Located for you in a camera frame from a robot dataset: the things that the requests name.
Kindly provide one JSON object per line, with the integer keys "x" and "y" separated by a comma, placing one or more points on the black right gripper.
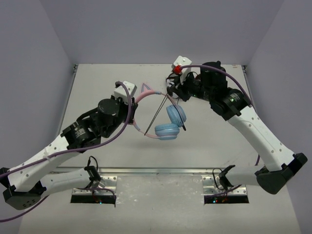
{"x": 180, "y": 88}

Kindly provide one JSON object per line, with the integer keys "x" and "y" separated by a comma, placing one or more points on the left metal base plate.
{"x": 106, "y": 187}

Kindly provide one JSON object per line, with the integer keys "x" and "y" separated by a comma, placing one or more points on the right wrist camera red-white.
{"x": 177, "y": 70}

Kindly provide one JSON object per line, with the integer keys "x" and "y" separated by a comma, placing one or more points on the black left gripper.
{"x": 131, "y": 111}

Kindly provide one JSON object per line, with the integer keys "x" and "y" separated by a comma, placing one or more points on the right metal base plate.
{"x": 211, "y": 186}

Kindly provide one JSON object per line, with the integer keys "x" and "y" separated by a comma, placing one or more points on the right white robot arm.
{"x": 228, "y": 99}

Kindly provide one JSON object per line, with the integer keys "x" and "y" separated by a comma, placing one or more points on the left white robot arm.
{"x": 28, "y": 182}

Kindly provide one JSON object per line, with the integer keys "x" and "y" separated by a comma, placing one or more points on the pink blue cat-ear headphones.
{"x": 174, "y": 111}

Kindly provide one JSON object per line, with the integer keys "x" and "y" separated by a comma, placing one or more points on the aluminium table edge rail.
{"x": 157, "y": 171}

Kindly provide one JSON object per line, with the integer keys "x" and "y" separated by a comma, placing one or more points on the white black headphones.
{"x": 171, "y": 83}

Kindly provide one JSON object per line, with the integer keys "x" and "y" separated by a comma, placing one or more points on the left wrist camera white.
{"x": 121, "y": 92}

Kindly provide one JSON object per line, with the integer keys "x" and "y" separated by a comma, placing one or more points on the metal base plate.
{"x": 211, "y": 186}
{"x": 106, "y": 187}

